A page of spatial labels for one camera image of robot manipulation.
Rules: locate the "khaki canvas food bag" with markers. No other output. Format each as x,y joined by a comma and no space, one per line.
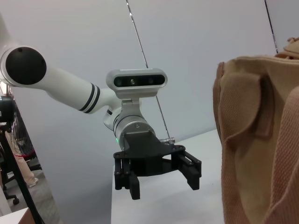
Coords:
245,140

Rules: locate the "black office chair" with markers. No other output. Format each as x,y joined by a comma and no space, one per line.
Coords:
14,200

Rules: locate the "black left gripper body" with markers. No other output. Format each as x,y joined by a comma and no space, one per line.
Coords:
144,154

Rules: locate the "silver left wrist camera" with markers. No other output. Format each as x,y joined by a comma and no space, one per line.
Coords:
137,91

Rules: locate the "person in beige trousers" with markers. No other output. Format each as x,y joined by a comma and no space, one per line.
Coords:
25,170

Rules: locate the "black standing fan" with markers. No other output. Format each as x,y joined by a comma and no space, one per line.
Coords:
19,130

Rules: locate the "white cabinet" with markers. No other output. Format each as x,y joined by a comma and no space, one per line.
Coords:
14,217

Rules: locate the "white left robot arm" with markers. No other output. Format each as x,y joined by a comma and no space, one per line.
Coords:
70,86

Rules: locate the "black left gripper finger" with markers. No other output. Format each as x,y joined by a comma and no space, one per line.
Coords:
134,186
190,168

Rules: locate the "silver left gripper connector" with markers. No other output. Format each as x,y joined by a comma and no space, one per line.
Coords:
168,140

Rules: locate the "black tripod pole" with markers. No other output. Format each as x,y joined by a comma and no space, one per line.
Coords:
21,184

